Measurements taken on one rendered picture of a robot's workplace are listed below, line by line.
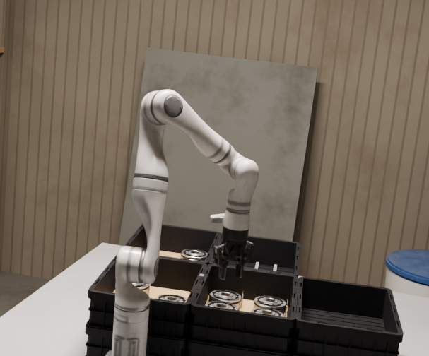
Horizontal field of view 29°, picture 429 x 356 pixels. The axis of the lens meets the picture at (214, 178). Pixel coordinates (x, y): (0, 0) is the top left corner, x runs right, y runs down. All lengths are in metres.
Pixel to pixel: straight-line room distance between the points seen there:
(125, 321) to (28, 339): 0.54
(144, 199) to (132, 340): 0.37
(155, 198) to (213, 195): 2.32
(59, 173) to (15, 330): 2.42
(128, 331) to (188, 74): 2.52
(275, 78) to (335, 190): 0.72
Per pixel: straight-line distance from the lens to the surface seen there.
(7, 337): 2.67
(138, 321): 2.20
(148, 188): 2.14
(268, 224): 4.40
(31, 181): 5.12
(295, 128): 4.39
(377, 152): 4.59
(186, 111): 2.19
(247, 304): 2.71
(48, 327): 2.75
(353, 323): 2.69
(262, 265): 3.11
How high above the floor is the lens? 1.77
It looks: 12 degrees down
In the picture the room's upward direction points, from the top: 6 degrees clockwise
